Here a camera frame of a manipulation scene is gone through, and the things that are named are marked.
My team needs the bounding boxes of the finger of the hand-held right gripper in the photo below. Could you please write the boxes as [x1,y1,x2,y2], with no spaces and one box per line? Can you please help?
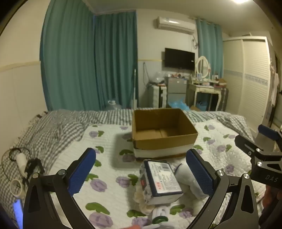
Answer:
[258,124,282,141]
[235,134,267,157]

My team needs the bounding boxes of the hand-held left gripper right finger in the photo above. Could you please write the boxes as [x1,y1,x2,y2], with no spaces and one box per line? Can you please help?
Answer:
[186,148,262,229]

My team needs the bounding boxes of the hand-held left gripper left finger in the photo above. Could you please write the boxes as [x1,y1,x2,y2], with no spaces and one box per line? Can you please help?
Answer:
[23,148,97,229]

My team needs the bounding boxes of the white sock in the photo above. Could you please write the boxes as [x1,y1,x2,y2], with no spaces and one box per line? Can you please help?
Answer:
[174,163,208,200]

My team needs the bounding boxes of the white cloth pack with label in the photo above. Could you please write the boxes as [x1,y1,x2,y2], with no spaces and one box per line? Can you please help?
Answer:
[134,160,184,206]

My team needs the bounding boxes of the cream fluffy cloth bundle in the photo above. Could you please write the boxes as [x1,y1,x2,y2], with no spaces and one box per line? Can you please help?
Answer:
[134,188,156,214]

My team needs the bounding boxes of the person's right hand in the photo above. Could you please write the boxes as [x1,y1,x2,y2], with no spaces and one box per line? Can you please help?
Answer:
[263,185,282,209]

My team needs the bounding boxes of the floral white quilt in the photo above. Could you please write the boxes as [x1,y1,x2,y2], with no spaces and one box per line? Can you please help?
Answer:
[47,122,267,229]

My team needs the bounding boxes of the grey gingham blanket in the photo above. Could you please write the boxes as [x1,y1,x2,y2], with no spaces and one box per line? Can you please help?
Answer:
[0,108,254,221]

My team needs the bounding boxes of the hanging white clothes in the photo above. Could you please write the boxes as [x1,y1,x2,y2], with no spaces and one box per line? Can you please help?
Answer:
[270,59,281,106]

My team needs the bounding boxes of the black clip object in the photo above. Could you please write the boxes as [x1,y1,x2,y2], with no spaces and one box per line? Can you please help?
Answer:
[24,158,45,177]

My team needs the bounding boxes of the white louvred wardrobe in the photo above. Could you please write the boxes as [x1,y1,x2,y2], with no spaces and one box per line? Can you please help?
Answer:
[222,36,275,127]

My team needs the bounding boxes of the white cylinder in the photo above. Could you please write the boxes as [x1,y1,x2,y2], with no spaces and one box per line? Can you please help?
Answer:
[16,153,28,174]

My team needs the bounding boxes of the white tape roll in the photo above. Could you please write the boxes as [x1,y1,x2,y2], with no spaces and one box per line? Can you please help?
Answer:
[10,179,28,197]

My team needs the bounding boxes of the blue plastic bags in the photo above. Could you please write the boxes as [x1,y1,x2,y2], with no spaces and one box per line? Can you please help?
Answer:
[167,98,190,111]

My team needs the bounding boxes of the white dressing table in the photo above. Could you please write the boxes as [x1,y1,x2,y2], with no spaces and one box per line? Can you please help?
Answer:
[187,78,229,112]

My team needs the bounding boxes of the small grey fridge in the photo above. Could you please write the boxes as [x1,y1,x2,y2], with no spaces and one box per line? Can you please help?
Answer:
[167,76,188,103]

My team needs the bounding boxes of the white oval vanity mirror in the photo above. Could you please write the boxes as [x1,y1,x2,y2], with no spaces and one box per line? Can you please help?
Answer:
[195,56,211,79]

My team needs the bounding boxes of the white ribbed suitcase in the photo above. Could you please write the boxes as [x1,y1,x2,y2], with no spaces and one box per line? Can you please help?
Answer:
[149,84,168,108]

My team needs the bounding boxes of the white mop pole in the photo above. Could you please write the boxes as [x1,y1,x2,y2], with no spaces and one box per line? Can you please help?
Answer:
[131,69,138,108]

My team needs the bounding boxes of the teal curtain beside wardrobe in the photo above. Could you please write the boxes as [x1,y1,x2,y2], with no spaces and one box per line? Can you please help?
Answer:
[196,18,224,80]

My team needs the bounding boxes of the clear plastic bag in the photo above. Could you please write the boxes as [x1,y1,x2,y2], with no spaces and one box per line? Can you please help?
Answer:
[152,71,168,84]

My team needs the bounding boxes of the narrow teal corner curtain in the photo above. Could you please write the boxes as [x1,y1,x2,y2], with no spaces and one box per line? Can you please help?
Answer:
[94,11,139,110]

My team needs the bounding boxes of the wide teal curtain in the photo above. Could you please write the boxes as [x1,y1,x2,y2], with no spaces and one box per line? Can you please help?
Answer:
[40,0,99,112]

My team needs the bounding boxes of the white air conditioner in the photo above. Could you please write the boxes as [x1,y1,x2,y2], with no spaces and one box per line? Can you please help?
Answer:
[154,16,196,35]

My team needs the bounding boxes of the white charger with black cable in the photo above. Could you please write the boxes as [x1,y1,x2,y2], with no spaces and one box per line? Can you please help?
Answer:
[1,148,30,183]

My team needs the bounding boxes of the black wall television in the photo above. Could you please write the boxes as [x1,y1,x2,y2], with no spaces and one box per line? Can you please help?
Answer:
[164,48,195,71]

